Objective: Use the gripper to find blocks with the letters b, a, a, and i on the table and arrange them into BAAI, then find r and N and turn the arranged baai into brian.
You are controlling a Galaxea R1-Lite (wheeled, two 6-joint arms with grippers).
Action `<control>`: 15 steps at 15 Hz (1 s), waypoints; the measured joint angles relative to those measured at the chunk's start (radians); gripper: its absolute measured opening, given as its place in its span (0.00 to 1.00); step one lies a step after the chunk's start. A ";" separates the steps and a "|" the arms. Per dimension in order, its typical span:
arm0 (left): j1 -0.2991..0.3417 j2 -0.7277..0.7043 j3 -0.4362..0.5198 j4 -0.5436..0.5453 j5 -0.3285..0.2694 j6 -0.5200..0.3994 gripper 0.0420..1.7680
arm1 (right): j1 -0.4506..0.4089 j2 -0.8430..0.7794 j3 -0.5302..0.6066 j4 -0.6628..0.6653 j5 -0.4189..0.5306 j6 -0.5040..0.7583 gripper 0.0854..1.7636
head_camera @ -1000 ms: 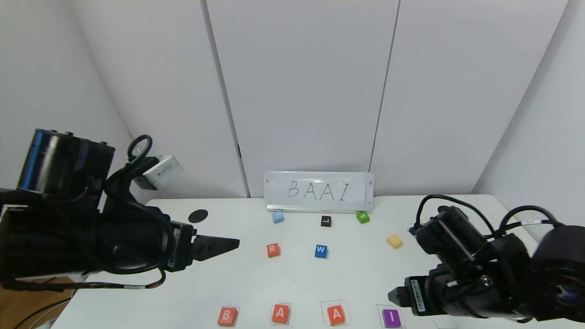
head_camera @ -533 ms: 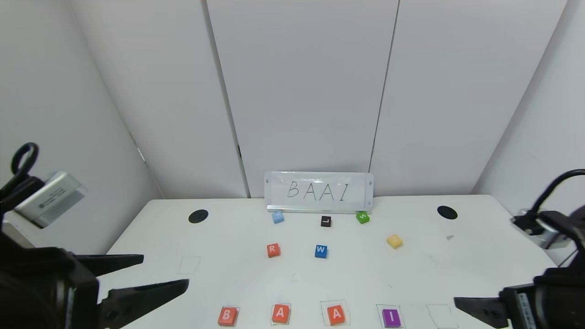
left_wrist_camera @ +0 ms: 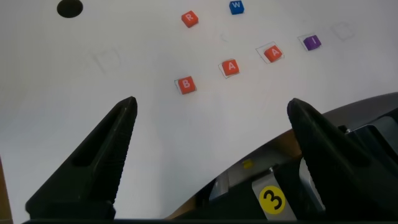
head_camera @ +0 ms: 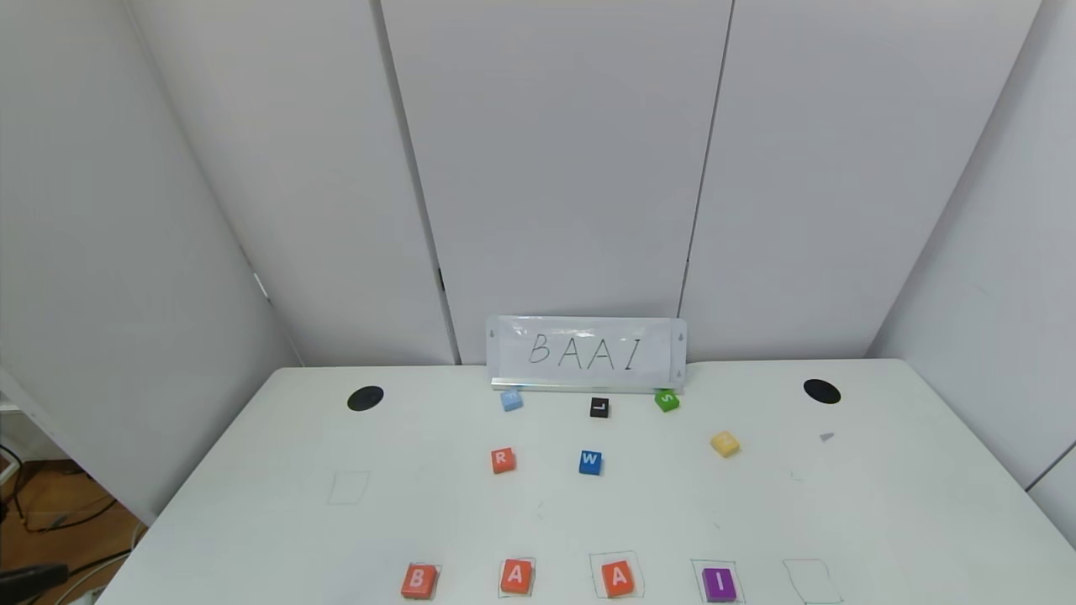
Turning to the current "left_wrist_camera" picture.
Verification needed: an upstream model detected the orange letter R block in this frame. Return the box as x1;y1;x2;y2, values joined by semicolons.
181;10;200;29

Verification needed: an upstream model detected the blue letter W block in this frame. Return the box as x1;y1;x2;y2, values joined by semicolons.
229;0;246;16

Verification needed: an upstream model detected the orange letter A block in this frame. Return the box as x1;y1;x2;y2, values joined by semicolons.
263;45;284;64
221;58;241;78

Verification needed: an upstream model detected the purple letter I block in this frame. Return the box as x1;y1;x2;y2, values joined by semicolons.
302;34;323;52

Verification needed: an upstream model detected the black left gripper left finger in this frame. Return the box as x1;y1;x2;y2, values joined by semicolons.
25;96;138;220

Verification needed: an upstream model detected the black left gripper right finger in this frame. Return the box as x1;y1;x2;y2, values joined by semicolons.
286;98;398;220

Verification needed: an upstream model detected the grey black robot base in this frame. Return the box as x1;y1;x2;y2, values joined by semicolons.
166;91;398;220

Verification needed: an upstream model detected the black table cable grommet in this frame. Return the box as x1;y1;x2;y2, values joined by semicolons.
56;0;84;19

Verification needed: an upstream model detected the yellow number 3 sticker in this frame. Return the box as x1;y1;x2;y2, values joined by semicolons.
259;185;287;215

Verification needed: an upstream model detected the orange letter B block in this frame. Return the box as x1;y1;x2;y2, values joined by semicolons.
177;75;198;96

